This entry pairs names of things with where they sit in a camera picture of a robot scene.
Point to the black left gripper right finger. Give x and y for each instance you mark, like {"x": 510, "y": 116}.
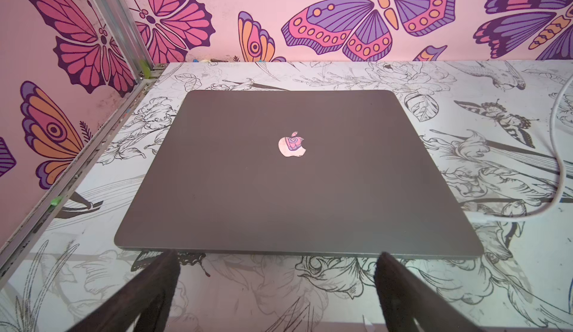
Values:
{"x": 410, "y": 305}

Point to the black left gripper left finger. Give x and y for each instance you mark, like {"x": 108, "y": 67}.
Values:
{"x": 144, "y": 302}

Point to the dark grey closed laptop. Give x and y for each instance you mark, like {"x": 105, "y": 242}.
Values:
{"x": 323, "y": 173}

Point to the aluminium frame profile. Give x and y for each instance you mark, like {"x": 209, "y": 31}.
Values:
{"x": 139, "y": 62}

